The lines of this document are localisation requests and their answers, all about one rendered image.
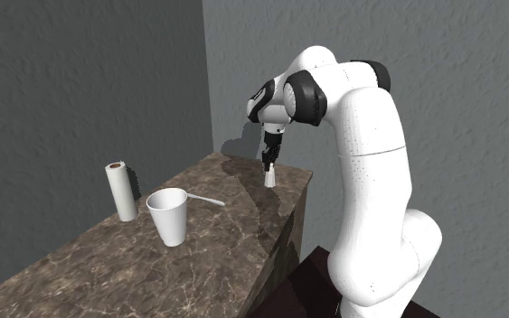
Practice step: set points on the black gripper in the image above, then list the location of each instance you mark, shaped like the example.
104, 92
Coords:
272, 145

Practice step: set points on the small white shaker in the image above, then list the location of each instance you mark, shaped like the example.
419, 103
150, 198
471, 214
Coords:
270, 178

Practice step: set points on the white plastic cup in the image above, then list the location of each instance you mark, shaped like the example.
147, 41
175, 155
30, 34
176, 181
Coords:
169, 216

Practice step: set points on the white paper towel roll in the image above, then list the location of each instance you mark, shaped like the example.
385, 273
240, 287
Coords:
121, 190

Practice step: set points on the dark red robot stand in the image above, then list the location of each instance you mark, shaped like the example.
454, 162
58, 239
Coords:
307, 290

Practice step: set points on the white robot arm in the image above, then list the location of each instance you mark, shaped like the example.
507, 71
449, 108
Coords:
371, 176

